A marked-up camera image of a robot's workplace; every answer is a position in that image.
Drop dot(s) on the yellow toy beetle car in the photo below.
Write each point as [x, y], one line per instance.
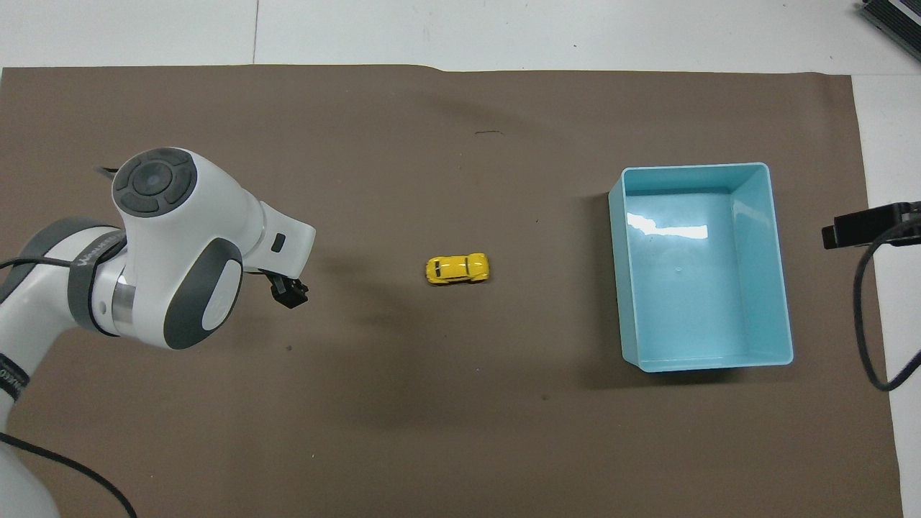
[457, 268]

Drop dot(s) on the light blue plastic bin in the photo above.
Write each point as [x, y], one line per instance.
[691, 288]

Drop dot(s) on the black stand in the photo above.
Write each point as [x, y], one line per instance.
[896, 16]

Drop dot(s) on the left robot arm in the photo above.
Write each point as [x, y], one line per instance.
[180, 237]

